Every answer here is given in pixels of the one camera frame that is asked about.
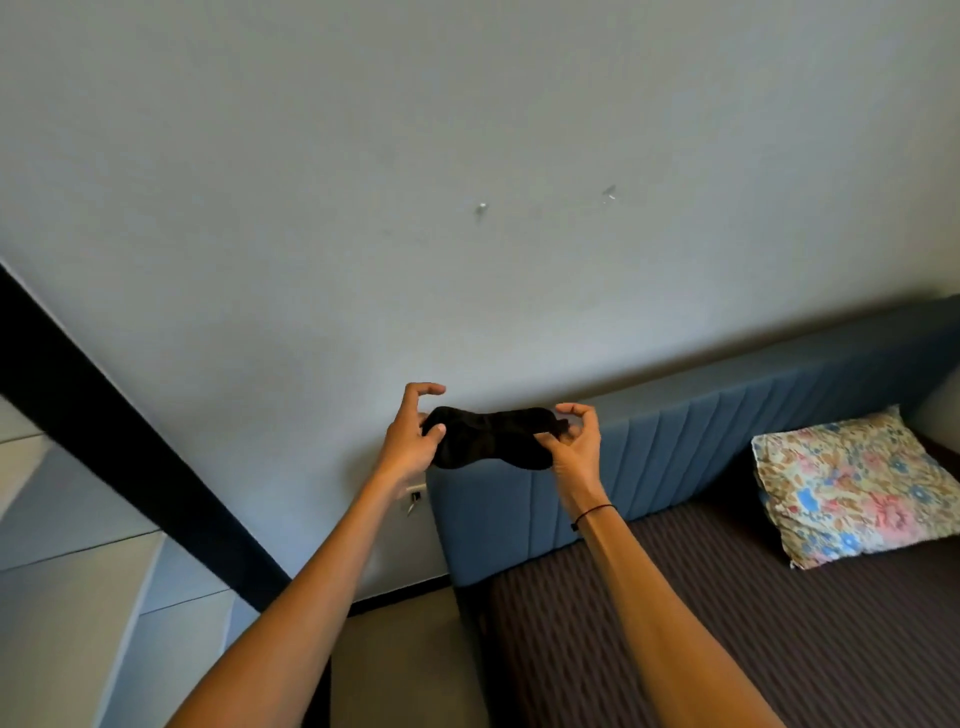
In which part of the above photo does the person's left hand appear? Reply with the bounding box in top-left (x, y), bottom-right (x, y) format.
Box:
top-left (375, 382), bottom-right (449, 489)

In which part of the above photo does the person's right hand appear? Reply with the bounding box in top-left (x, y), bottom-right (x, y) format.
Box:
top-left (534, 402), bottom-right (611, 519)

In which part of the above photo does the black sleep mask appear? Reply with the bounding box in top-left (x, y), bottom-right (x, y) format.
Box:
top-left (420, 405), bottom-right (571, 472)

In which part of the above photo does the person's left forearm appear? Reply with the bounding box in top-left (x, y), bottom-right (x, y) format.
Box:
top-left (166, 465), bottom-right (412, 728)

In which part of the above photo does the person's right forearm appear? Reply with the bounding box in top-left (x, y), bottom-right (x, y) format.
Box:
top-left (573, 505), bottom-right (786, 728)

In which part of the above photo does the black wrist band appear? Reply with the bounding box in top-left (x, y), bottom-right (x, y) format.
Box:
top-left (570, 503), bottom-right (618, 533)

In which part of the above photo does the blue upholstered headboard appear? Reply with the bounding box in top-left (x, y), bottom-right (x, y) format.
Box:
top-left (425, 294), bottom-right (960, 588)

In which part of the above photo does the black skirting board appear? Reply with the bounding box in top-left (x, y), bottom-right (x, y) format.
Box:
top-left (345, 573), bottom-right (454, 618)

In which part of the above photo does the floral pillow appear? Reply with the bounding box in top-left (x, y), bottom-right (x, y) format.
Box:
top-left (750, 405), bottom-right (960, 572)

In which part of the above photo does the brown patterned bed mattress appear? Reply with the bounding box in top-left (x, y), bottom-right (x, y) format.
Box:
top-left (456, 431), bottom-right (960, 728)

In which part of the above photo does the black diagonal beam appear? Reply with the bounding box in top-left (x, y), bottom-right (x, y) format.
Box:
top-left (0, 261), bottom-right (294, 614)

